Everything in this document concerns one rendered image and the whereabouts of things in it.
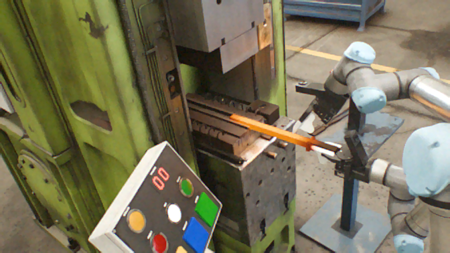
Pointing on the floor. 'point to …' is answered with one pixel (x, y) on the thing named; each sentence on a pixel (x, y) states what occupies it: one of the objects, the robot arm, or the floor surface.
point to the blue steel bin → (335, 9)
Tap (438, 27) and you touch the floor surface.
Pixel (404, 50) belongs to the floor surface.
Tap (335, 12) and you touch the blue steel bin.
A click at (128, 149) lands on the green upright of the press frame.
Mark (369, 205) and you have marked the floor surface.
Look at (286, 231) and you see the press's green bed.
